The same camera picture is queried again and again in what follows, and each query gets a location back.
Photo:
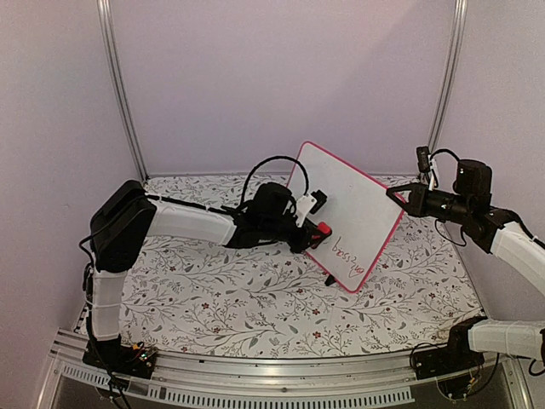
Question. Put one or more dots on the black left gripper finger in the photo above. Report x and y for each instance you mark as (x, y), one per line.
(316, 241)
(311, 227)

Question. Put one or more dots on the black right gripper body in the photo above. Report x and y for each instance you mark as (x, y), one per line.
(421, 209)

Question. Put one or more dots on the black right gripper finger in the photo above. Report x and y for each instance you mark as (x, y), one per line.
(395, 195)
(408, 187)

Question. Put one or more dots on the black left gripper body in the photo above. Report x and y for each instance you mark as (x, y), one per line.
(297, 244)

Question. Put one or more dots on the red whiteboard eraser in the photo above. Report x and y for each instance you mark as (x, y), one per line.
(324, 229)

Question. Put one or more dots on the pink framed whiteboard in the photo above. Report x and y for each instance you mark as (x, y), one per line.
(361, 216)

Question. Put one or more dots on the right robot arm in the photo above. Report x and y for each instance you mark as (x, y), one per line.
(496, 231)

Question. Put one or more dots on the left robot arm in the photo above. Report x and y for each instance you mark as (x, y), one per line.
(120, 227)

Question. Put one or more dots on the floral patterned table mat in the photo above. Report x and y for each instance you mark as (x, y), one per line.
(195, 297)

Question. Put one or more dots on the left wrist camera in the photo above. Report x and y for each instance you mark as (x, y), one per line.
(308, 203)

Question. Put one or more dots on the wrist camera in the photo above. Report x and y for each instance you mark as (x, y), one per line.
(308, 203)
(426, 166)

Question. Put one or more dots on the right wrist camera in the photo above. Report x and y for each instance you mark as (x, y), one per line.
(426, 166)

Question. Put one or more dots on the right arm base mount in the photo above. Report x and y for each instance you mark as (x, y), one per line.
(440, 361)

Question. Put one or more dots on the front aluminium rail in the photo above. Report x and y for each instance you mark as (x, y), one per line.
(203, 381)

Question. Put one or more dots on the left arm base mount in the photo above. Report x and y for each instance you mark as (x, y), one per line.
(137, 360)

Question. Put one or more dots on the left aluminium frame post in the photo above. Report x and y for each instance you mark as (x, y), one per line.
(108, 34)

